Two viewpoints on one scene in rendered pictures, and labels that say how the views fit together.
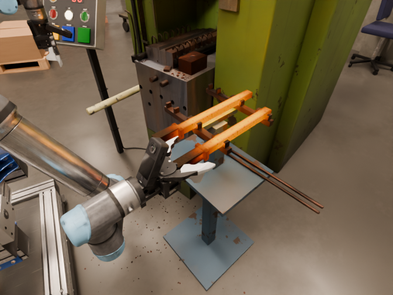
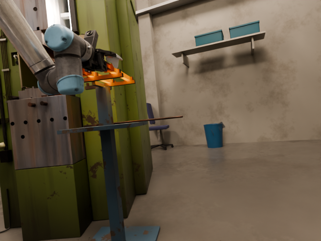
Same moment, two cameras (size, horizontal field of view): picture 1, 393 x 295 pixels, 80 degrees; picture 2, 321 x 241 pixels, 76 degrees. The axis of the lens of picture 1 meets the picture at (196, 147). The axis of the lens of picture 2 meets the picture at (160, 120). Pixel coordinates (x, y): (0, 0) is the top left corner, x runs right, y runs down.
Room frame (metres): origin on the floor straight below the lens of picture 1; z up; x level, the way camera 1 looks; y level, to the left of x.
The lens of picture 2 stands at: (-0.38, 0.42, 0.71)
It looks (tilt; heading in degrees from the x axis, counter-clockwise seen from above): 1 degrees down; 321
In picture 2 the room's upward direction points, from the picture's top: 6 degrees counter-clockwise
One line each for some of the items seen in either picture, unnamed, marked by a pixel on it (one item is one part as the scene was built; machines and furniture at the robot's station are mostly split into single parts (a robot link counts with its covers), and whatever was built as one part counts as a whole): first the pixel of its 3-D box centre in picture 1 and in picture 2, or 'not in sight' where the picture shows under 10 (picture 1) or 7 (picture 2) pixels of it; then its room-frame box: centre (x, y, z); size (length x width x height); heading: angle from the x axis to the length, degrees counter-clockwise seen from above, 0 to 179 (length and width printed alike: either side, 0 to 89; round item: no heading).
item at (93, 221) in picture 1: (93, 218); (66, 43); (0.27, 0.22, 0.96); 0.11 x 0.08 x 0.09; 132
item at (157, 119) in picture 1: (195, 89); (62, 129); (1.34, 0.01, 0.69); 0.56 x 0.38 x 0.45; 139
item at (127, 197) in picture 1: (126, 197); (80, 49); (0.32, 0.16, 0.97); 0.08 x 0.05 x 0.08; 42
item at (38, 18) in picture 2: not in sight; (47, 16); (1.34, 0.02, 1.56); 0.42 x 0.39 x 0.40; 139
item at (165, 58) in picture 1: (186, 44); (50, 96); (1.36, 0.05, 0.96); 0.42 x 0.20 x 0.09; 139
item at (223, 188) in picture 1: (213, 164); (106, 126); (0.70, -0.07, 0.69); 0.40 x 0.30 x 0.02; 41
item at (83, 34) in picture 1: (84, 35); not in sight; (1.36, 0.61, 1.01); 0.07 x 0.05 x 0.07; 74
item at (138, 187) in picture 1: (155, 181); (91, 58); (0.38, 0.10, 0.96); 0.12 x 0.08 x 0.09; 132
